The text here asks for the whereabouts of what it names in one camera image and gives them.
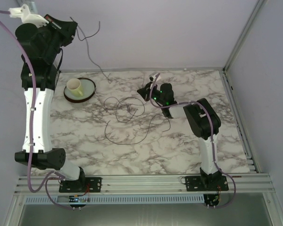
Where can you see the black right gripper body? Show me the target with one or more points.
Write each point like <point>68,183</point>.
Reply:
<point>155,93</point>

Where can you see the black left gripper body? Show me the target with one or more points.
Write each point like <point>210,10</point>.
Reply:
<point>62,36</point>

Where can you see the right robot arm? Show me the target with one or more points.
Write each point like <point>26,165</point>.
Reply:
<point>204,123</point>

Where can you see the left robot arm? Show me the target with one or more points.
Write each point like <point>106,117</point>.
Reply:
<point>40,43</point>

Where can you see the pale yellow mug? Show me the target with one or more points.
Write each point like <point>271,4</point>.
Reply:
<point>75,87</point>

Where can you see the brown rimmed white plate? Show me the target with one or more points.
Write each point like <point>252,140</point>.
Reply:
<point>89,88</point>

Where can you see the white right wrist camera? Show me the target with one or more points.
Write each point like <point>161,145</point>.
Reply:
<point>152,77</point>

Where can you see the aluminium back rail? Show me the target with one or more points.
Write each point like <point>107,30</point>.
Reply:
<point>140,69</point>

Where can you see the aluminium rail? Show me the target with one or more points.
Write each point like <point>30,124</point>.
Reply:
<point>154,184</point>
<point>140,69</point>

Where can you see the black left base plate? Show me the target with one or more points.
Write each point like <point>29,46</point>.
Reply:
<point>88,184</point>

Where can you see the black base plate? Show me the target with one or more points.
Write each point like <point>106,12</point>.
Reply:
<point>88,184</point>
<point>197,183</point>

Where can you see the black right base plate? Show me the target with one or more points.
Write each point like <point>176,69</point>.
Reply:
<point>197,183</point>

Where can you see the grey slotted cable duct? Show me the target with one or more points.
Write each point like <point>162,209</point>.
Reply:
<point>116,199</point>

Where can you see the aluminium frame post right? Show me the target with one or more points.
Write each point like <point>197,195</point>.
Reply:
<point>245,31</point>

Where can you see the aluminium front rail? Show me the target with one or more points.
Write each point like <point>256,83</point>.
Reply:
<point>154,184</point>

